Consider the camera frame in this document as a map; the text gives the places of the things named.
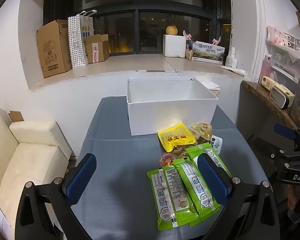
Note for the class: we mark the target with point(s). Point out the brown snack packet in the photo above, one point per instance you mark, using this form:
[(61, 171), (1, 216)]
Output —
[(203, 142)]

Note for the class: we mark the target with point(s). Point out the pink jelly cup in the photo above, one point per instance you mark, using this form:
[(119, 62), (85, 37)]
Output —
[(168, 160)]

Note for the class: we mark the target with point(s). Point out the stone window sill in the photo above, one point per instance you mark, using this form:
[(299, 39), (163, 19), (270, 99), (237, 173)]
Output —
[(130, 65)]

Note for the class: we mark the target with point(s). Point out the white plastic bottle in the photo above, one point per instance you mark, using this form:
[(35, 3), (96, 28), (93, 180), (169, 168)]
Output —
[(231, 60)]

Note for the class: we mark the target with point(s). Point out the large cardboard box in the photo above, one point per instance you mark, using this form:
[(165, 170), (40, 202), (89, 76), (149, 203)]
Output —
[(52, 50)]

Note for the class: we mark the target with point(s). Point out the pink floral pack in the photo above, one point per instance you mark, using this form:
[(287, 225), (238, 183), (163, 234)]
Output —
[(277, 35)]

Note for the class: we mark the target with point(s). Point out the white folded cloth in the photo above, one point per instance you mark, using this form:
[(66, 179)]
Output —
[(210, 86)]

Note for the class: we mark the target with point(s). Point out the yellow pomelo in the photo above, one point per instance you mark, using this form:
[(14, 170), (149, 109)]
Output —
[(171, 30)]

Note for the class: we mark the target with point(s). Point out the pink bottle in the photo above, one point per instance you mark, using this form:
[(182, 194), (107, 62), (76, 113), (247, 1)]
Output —
[(266, 66)]

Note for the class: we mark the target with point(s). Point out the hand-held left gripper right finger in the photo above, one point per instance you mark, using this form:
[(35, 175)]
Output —
[(211, 177)]

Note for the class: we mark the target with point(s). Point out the white black snack packet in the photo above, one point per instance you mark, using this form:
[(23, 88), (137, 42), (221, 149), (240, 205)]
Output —
[(216, 145)]

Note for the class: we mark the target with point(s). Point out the blue grey tablecloth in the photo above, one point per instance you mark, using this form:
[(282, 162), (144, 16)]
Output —
[(115, 155)]

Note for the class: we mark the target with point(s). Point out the white bag coloured squares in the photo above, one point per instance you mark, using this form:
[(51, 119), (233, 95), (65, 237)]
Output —
[(87, 27)]

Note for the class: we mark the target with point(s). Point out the small white black appliance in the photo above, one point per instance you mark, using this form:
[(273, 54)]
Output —
[(278, 100)]

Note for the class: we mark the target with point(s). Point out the dotted white paper bag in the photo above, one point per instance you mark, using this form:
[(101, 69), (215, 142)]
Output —
[(76, 45)]

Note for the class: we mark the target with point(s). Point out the person's right hand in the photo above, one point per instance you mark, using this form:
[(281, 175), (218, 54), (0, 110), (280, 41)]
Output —
[(293, 197)]

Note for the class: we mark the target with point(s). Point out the yellow snack pouch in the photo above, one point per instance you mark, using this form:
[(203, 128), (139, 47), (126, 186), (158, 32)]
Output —
[(176, 137)]

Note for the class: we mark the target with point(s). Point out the small open cardboard box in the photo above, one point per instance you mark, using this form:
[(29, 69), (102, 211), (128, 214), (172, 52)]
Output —
[(97, 50)]

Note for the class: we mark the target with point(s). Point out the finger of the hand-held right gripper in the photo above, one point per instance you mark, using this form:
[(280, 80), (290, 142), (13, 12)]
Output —
[(285, 131), (270, 150)]

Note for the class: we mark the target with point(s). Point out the cream leather sofa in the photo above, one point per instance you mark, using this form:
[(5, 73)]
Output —
[(27, 160)]

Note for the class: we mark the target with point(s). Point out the yellow tissue pack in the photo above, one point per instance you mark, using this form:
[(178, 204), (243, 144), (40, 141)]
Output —
[(268, 83), (286, 92)]

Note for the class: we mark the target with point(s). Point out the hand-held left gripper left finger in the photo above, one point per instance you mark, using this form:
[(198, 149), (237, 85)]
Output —
[(81, 177)]

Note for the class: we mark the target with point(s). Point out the small woven basket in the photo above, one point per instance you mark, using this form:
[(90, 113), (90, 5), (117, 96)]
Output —
[(189, 55)]

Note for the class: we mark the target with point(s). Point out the green snack packet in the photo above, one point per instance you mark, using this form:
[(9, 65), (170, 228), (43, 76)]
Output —
[(191, 152), (160, 200), (192, 180), (176, 192)]

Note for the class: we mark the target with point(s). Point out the black window frame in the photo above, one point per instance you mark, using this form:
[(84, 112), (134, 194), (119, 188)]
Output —
[(137, 10)]

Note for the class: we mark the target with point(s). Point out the dark wooden side table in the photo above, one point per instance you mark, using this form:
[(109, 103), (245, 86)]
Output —
[(260, 115)]

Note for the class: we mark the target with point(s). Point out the flat printed carton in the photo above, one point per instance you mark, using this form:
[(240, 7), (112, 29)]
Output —
[(207, 52)]

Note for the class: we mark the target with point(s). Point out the white foam box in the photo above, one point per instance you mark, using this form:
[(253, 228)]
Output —
[(173, 46)]

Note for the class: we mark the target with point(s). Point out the clear plastic drawer unit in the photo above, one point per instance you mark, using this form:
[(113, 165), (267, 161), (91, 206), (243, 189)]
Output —
[(287, 72)]

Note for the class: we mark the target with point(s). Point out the flat cardboard piece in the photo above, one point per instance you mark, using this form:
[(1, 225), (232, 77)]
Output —
[(15, 116)]

